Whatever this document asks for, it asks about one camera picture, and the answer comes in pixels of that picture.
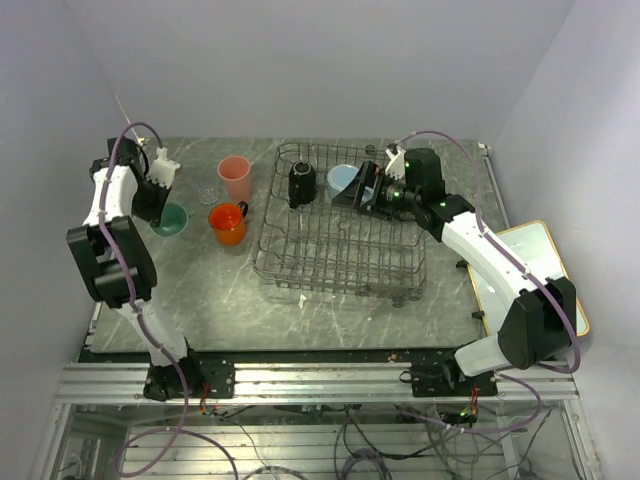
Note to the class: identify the green ceramic mug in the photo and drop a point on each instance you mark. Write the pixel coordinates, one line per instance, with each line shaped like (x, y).
(173, 221)

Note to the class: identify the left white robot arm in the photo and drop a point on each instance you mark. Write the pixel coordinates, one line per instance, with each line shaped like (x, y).
(117, 268)

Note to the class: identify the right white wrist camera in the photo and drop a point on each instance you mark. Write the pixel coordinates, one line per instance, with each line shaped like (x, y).
(396, 162)

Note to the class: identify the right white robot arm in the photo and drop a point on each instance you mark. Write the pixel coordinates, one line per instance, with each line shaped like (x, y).
(540, 319)

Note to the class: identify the aluminium mounting rail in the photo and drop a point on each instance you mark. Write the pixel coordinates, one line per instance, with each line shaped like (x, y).
(302, 383)

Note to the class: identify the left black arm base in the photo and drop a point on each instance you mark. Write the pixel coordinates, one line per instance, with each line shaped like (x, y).
(206, 375)

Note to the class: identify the orange mug black handle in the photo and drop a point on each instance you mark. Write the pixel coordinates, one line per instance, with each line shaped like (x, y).
(227, 221)

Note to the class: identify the light blue mug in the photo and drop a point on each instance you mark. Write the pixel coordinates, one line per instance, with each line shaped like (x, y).
(337, 180)

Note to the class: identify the whiteboard with wooden frame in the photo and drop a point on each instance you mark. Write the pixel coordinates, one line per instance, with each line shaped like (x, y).
(533, 243)

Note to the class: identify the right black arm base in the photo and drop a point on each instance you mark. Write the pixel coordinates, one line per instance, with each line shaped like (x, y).
(440, 376)

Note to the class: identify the clear glass cup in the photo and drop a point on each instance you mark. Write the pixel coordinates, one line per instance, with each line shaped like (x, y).
(207, 192)

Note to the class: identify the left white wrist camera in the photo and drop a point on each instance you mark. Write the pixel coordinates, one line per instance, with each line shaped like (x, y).
(163, 171)

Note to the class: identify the grey wire dish rack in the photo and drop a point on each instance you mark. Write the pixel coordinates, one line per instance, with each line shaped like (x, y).
(324, 247)

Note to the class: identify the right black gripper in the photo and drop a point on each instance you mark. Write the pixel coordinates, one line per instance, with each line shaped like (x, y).
(371, 175)

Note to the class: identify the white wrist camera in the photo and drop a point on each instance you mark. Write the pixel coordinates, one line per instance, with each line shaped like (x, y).
(163, 171)
(396, 162)

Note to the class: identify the pink plastic tumbler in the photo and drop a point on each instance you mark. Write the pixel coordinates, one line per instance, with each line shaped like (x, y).
(234, 172)

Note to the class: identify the black mug white interior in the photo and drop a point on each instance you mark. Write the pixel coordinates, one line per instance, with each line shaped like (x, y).
(301, 184)

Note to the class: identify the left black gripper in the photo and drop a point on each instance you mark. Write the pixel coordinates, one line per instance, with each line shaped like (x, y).
(153, 214)

